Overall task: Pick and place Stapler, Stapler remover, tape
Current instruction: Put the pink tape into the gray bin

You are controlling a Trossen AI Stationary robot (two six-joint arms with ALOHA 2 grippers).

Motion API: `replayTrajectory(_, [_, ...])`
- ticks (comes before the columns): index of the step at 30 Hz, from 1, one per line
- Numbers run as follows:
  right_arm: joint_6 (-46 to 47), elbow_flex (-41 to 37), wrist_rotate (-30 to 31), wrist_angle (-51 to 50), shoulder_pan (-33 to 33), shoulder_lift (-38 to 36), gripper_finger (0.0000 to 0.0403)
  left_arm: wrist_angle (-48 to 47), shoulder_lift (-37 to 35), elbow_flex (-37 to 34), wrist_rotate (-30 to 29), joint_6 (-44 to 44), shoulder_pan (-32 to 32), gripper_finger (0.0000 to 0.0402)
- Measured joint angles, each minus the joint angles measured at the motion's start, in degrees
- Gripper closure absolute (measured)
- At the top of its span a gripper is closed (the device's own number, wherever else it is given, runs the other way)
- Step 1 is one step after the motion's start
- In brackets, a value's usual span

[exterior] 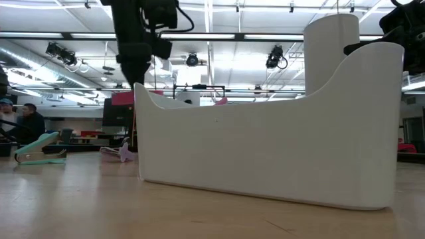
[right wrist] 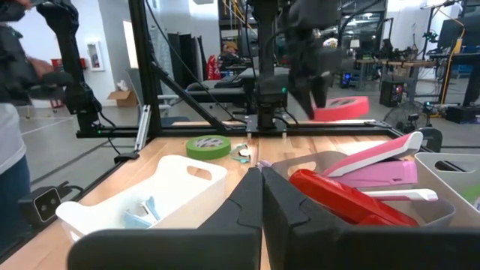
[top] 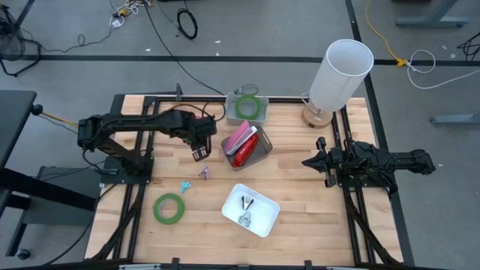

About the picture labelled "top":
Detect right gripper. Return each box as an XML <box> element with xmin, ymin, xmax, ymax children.
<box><xmin>301</xmin><ymin>136</ymin><xmax>353</xmax><ymax>188</ymax></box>

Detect pink stapler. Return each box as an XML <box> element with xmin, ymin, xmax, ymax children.
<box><xmin>223</xmin><ymin>119</ymin><xmax>259</xmax><ymax>157</ymax></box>

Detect red stapler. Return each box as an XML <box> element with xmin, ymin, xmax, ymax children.
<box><xmin>231</xmin><ymin>133</ymin><xmax>260</xmax><ymax>168</ymax></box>

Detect green tape roll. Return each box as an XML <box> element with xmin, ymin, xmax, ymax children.
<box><xmin>152</xmin><ymin>192</ymin><xmax>186</xmax><ymax>226</ymax></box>
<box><xmin>234</xmin><ymin>94</ymin><xmax>263</xmax><ymax>121</ymax></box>

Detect grey plastic bin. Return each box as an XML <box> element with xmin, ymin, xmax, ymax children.
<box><xmin>224</xmin><ymin>91</ymin><xmax>270</xmax><ymax>127</ymax></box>

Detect white plastic bin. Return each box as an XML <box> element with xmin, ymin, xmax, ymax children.
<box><xmin>220</xmin><ymin>183</ymin><xmax>281</xmax><ymax>239</ymax></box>

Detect white shade table lamp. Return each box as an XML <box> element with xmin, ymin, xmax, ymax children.
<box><xmin>301</xmin><ymin>38</ymin><xmax>375</xmax><ymax>130</ymax></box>

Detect grey desk leg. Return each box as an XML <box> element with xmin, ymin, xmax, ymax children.
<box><xmin>430</xmin><ymin>112</ymin><xmax>480</xmax><ymax>125</ymax></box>
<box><xmin>395</xmin><ymin>0</ymin><xmax>469</xmax><ymax>28</ymax></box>

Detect wooden stick black knob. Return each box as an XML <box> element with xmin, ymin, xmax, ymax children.
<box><xmin>30</xmin><ymin>103</ymin><xmax>80</xmax><ymax>129</ymax></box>

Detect black side desk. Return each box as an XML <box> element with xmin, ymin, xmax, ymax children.
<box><xmin>0</xmin><ymin>89</ymin><xmax>102</xmax><ymax>262</ymax></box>

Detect black floor fan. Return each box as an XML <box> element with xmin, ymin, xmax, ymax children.
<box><xmin>0</xmin><ymin>5</ymin><xmax>42</xmax><ymax>78</ymax></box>

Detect black aluminium rig frame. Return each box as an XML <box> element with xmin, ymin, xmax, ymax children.
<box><xmin>84</xmin><ymin>93</ymin><xmax>416</xmax><ymax>270</ymax></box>

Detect white lamp cord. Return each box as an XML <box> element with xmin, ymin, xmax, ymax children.
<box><xmin>299</xmin><ymin>91</ymin><xmax>322</xmax><ymax>114</ymax></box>

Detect grey cable loop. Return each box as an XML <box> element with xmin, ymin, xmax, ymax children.
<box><xmin>234</xmin><ymin>83</ymin><xmax>260</xmax><ymax>95</ymax></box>

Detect long black floor cable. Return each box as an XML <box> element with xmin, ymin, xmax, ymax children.
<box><xmin>142</xmin><ymin>0</ymin><xmax>225</xmax><ymax>97</ymax></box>

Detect black cable coil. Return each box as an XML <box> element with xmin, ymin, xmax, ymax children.
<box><xmin>176</xmin><ymin>7</ymin><xmax>199</xmax><ymax>41</ymax></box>

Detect yellow extension cable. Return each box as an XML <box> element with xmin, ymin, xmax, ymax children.
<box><xmin>365</xmin><ymin>0</ymin><xmax>409</xmax><ymax>68</ymax></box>

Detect tangled plug cables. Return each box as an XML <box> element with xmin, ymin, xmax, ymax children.
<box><xmin>108</xmin><ymin>0</ymin><xmax>154</xmax><ymax>29</ymax></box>

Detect white floor cable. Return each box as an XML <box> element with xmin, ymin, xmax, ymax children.
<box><xmin>406</xmin><ymin>49</ymin><xmax>480</xmax><ymax>90</ymax></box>

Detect thin black floor cable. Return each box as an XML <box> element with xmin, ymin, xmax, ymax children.
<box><xmin>37</xmin><ymin>26</ymin><xmax>113</xmax><ymax>54</ymax></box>

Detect black cable tangle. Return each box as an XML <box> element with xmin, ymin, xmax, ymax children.
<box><xmin>456</xmin><ymin>31</ymin><xmax>480</xmax><ymax>61</ymax></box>

